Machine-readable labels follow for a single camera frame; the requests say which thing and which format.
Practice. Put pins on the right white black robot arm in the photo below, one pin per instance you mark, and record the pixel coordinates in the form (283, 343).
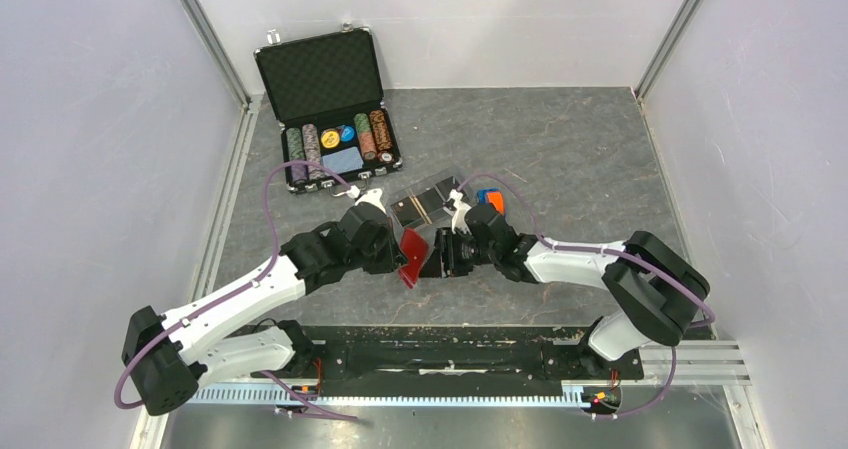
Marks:
(658, 293)

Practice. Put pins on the blue card deck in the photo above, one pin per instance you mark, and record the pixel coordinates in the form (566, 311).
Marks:
(343, 161)

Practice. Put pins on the yellow poker chip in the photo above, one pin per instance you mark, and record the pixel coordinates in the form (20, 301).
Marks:
(330, 138)

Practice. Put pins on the clear box with black cards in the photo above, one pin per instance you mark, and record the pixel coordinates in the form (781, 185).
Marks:
(422, 204)

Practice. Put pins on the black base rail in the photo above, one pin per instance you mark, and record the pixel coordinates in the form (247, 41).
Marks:
(451, 361)

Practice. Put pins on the blue orange tape dispenser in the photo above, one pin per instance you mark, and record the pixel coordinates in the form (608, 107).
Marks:
(492, 196)

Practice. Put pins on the black poker chip case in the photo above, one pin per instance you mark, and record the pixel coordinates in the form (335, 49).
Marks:
(324, 82)

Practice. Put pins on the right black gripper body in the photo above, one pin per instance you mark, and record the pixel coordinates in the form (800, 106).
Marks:
(471, 253)

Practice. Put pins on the blue poker chip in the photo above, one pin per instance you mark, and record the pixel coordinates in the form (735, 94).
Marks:
(346, 133)

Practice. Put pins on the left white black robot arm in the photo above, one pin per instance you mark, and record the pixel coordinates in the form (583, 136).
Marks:
(168, 357)

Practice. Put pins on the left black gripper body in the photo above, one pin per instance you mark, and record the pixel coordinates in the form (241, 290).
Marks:
(377, 259)

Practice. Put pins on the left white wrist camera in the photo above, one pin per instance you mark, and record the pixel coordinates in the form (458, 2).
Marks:
(372, 197)

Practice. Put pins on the red leather card holder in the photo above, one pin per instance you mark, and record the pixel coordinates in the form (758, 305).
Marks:
(415, 249)

